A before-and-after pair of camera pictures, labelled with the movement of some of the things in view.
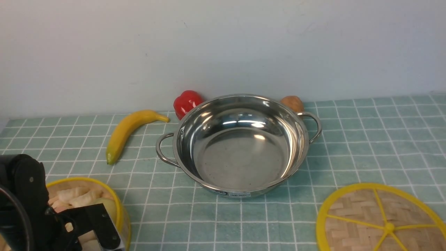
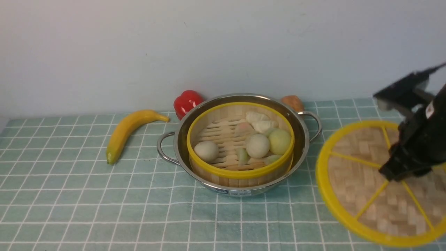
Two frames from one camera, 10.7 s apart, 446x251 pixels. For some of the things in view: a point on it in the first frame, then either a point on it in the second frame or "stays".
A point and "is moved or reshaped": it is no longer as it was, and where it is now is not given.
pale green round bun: [110, 205] -> [279, 140]
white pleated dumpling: [89, 198] -> [260, 126]
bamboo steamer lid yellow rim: [373, 217] is moved or reshaped
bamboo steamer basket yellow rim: [71, 194] -> [244, 144]
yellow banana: [122, 127] stays
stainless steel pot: [239, 145] stays
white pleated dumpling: [66, 196] -> [252, 116]
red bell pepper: [188, 100] stays
